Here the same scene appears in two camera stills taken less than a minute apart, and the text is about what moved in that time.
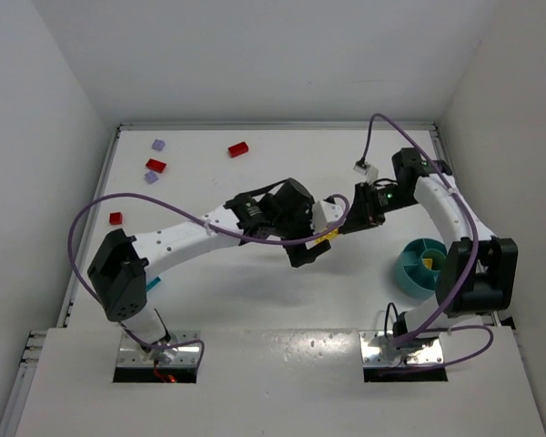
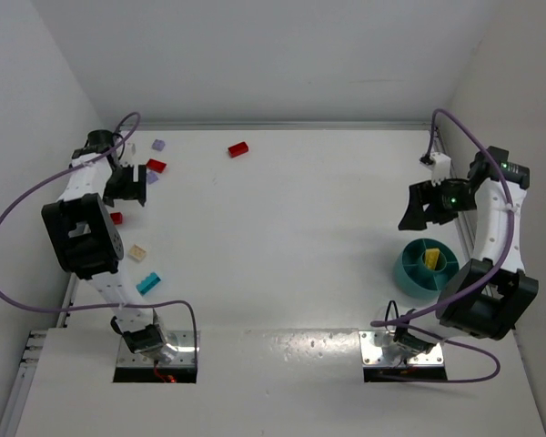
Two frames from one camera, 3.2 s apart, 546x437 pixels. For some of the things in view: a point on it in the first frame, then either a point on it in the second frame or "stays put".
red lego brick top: [237, 149] stays put
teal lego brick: [153, 282] stays put
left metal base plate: [130, 351] stays put
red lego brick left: [156, 165] stays put
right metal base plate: [431, 354] stays put
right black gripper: [361, 211] -> [427, 203]
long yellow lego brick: [327, 237] -> [431, 257]
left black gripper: [301, 248] -> [130, 183]
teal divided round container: [418, 266] stays put
